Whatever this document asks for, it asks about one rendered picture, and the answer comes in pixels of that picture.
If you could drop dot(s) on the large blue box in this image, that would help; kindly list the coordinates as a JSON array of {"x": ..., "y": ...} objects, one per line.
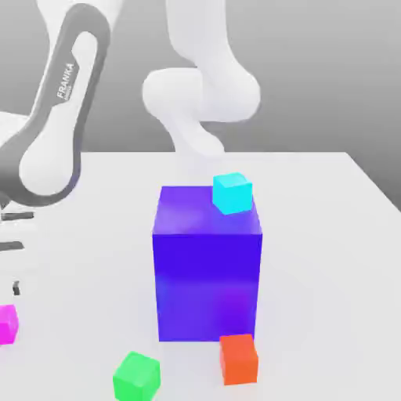
[{"x": 206, "y": 282}]

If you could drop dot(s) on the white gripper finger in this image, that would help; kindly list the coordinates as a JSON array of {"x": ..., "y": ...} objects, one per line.
[{"x": 16, "y": 288}]

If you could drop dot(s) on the small cyan cube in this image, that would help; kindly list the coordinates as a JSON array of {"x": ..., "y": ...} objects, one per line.
[{"x": 232, "y": 194}]

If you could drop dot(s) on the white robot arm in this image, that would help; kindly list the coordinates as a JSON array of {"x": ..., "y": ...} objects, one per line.
[{"x": 216, "y": 94}]

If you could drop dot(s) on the small green cube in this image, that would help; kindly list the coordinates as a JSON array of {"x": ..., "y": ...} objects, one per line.
[{"x": 136, "y": 377}]

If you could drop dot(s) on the small orange cube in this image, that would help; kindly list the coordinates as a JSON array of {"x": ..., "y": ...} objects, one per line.
[{"x": 238, "y": 360}]

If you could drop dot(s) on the small magenta cube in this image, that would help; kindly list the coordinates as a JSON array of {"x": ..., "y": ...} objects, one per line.
[{"x": 7, "y": 325}]

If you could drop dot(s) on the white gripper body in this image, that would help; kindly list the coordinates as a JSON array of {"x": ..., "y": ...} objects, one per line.
[{"x": 11, "y": 247}]

